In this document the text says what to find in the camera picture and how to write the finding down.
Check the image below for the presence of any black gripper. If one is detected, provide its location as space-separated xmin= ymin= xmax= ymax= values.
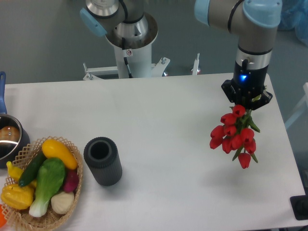
xmin=221 ymin=58 xmax=273 ymax=110

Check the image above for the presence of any red tulip bouquet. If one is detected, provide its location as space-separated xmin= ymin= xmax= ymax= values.
xmin=209 ymin=105 xmax=260 ymax=169

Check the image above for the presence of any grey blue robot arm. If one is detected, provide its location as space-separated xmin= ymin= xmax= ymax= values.
xmin=79 ymin=0 xmax=282 ymax=110

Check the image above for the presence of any blue plastic bag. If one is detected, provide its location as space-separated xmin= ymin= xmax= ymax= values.
xmin=278 ymin=0 xmax=308 ymax=46

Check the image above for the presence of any black device at edge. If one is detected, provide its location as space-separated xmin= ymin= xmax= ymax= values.
xmin=290 ymin=195 xmax=308 ymax=220

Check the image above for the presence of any dark grey ribbed vase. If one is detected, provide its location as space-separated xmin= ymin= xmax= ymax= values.
xmin=83 ymin=137 xmax=123 ymax=186

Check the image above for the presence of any yellow squash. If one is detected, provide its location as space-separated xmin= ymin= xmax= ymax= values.
xmin=42 ymin=139 xmax=78 ymax=170

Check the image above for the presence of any green bok choy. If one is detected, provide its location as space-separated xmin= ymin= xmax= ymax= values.
xmin=29 ymin=157 xmax=66 ymax=218

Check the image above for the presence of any white garlic bulb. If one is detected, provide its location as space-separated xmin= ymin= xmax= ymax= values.
xmin=51 ymin=192 xmax=75 ymax=215

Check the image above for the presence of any woven wicker basket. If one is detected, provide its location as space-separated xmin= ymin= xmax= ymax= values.
xmin=1 ymin=136 xmax=83 ymax=231

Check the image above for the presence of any green cucumber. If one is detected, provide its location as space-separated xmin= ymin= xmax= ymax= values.
xmin=18 ymin=151 xmax=47 ymax=187

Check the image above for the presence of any small yellow gourd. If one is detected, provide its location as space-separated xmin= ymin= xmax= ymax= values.
xmin=6 ymin=161 xmax=37 ymax=188

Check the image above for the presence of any yellow bell pepper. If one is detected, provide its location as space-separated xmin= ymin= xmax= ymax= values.
xmin=0 ymin=184 xmax=34 ymax=210

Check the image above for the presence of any orange object at edge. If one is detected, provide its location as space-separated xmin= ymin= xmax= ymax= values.
xmin=0 ymin=205 xmax=7 ymax=228

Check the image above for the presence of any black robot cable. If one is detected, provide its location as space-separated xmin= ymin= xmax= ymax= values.
xmin=121 ymin=37 xmax=133 ymax=78

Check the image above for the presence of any blue handled saucepan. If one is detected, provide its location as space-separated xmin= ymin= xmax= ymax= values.
xmin=0 ymin=71 xmax=30 ymax=168

